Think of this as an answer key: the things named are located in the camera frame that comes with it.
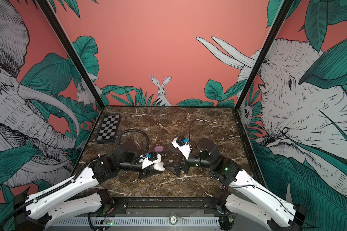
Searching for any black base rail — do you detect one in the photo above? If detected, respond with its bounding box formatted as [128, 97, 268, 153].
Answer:
[98, 196, 281, 217]

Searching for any white earbuds charging case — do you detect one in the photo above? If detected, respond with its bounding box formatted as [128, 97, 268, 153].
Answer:
[153, 162, 165, 172]

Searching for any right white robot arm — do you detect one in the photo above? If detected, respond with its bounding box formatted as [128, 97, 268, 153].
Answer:
[171, 135, 307, 231]

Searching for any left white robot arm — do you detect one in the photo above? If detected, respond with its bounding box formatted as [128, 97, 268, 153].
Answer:
[12, 142, 165, 231]

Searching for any white slotted cable duct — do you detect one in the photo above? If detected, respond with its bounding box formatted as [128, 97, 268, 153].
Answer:
[50, 216, 220, 227]

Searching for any black corrugated cable conduit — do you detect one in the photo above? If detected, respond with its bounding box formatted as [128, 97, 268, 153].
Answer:
[0, 184, 76, 231]

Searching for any purple earbuds charging case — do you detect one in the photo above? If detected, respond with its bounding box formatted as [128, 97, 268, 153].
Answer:
[154, 146, 164, 154]

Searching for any black white checkerboard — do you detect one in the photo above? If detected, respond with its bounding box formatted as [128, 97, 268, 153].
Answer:
[95, 114, 121, 144]

